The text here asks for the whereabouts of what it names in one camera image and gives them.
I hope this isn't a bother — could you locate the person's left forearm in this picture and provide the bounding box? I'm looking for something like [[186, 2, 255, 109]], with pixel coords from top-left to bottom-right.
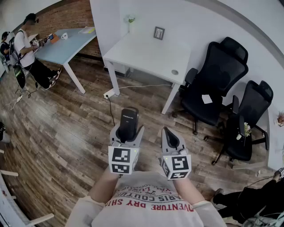
[[88, 166, 122, 204]]

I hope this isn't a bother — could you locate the person's right forearm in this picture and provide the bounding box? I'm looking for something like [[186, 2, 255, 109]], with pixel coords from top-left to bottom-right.
[[172, 175, 206, 205]]

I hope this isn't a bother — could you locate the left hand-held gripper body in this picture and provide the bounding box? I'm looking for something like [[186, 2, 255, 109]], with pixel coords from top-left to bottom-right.
[[108, 139, 141, 176]]

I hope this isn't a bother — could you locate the black power cable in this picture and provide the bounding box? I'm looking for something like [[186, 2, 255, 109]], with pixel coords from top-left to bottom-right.
[[107, 97, 116, 127]]

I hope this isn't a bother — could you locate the white paper sheet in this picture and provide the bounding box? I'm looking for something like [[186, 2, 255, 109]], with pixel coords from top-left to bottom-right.
[[201, 94, 213, 105]]

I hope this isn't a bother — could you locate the white vase with green plant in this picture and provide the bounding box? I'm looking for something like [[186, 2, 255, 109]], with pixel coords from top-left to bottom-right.
[[123, 14, 137, 34]]

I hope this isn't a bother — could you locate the person's white printed shirt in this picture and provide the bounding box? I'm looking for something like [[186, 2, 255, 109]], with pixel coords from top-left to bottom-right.
[[65, 172, 227, 227]]

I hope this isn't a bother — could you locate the small black office chair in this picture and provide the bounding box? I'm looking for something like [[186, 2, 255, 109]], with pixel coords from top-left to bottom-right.
[[211, 80, 274, 166]]

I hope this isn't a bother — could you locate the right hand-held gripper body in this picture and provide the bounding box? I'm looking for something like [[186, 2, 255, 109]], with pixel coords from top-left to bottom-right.
[[158, 145, 192, 181]]

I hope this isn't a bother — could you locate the white desk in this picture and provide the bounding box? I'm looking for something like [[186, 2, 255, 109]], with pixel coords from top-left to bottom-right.
[[102, 31, 192, 115]]

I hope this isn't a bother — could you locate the black picture frame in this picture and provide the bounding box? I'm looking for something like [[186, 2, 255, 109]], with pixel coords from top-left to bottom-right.
[[153, 26, 166, 41]]

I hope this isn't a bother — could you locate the stack of papers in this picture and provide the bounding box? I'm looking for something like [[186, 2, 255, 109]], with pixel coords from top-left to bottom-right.
[[78, 26, 96, 35]]

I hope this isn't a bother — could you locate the white flower bouquet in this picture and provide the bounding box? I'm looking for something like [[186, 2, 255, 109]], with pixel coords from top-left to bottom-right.
[[236, 122, 252, 141]]

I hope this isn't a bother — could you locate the large black office chair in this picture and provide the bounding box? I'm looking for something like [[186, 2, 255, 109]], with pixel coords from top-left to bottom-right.
[[172, 36, 249, 136]]

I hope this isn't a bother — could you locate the white wooden rack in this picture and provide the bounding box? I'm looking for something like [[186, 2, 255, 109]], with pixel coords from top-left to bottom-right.
[[0, 149, 55, 227]]

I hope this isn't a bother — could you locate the black and green bag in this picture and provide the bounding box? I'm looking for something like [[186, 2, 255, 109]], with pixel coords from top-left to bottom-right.
[[13, 65, 26, 90]]

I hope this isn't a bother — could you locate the white power cable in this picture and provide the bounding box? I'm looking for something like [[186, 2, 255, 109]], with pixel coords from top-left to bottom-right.
[[118, 83, 173, 90]]

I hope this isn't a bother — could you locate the light blue table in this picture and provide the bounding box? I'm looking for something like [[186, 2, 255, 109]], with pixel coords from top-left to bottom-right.
[[32, 27, 98, 94]]

